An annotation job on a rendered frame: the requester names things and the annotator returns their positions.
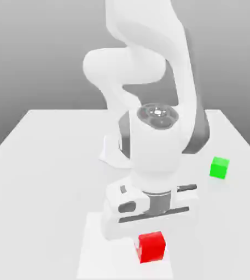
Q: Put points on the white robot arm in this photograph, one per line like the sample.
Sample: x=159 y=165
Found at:
x=157 y=148

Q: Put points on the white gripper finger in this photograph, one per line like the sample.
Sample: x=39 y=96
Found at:
x=137 y=245

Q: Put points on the small green cube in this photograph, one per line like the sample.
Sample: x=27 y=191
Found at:
x=219 y=168

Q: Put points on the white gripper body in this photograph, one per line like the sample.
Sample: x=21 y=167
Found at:
x=120 y=229

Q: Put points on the small red cube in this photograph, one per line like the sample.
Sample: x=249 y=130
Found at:
x=152 y=248

